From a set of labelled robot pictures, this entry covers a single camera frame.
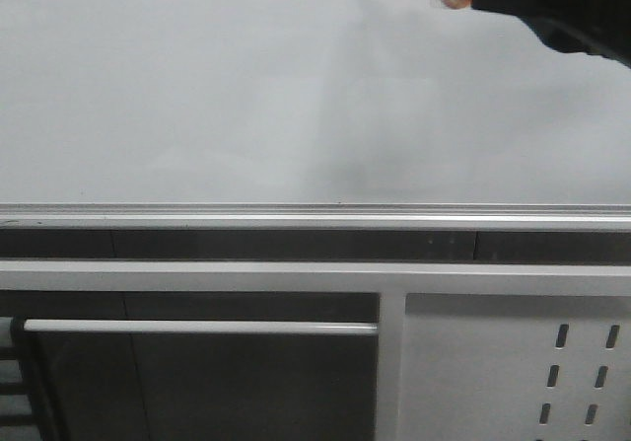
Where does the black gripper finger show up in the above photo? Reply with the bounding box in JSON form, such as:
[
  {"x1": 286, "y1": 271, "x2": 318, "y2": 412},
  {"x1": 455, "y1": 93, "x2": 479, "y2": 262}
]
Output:
[{"x1": 471, "y1": 0, "x2": 630, "y2": 67}]

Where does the white perforated pegboard panel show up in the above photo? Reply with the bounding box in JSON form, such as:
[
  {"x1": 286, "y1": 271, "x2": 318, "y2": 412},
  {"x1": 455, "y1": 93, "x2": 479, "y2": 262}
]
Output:
[{"x1": 398, "y1": 294, "x2": 630, "y2": 440}]

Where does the white horizontal metal rod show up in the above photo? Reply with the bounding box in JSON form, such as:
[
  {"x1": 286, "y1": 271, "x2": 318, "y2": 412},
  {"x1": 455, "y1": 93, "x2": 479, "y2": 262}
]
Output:
[{"x1": 24, "y1": 319, "x2": 379, "y2": 336}]

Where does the white metal stand frame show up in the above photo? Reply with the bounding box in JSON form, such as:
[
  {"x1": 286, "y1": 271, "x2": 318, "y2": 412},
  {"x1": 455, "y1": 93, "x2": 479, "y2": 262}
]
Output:
[{"x1": 1, "y1": 259, "x2": 630, "y2": 440}]

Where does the white whiteboard with aluminium frame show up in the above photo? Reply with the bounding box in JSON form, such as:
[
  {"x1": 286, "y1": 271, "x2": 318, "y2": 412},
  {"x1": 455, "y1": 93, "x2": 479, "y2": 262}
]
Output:
[{"x1": 1, "y1": 0, "x2": 630, "y2": 231}]

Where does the black chair frame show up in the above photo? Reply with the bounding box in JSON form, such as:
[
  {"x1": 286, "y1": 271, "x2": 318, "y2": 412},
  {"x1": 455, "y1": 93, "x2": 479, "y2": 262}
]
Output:
[{"x1": 1, "y1": 317, "x2": 59, "y2": 440}]

